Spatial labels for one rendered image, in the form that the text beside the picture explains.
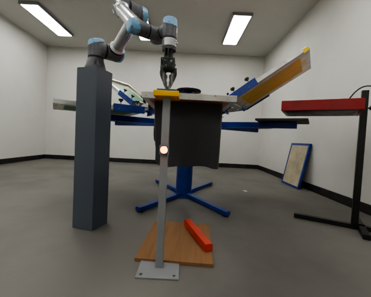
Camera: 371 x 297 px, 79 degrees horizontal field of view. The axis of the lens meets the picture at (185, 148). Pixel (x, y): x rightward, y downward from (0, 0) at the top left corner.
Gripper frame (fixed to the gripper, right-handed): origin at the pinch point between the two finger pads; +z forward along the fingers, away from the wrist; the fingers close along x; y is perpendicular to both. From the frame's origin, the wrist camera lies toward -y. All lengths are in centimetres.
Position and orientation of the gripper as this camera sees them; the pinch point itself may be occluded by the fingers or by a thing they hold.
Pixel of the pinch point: (167, 88)
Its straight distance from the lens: 124.9
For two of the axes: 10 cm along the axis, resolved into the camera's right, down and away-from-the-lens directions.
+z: -0.5, 10.0, 0.4
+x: 10.0, 0.5, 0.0
